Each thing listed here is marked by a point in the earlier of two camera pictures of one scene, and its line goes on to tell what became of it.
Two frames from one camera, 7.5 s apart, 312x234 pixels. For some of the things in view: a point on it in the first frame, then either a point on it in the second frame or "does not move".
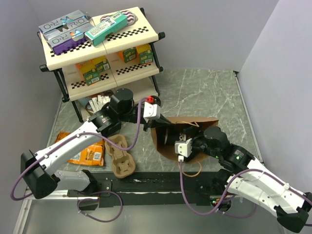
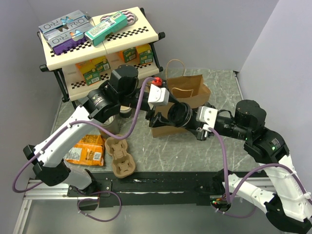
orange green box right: [128, 54] does not move
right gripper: [194, 151] -> [201, 134]
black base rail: [163, 188] does not move
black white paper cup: [174, 132] -> [192, 123]
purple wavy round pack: [131, 17] does not move
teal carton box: [95, 35] does not move
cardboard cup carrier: [123, 164] does not move
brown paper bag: [169, 150] -> [189, 88]
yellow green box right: [145, 54] does not move
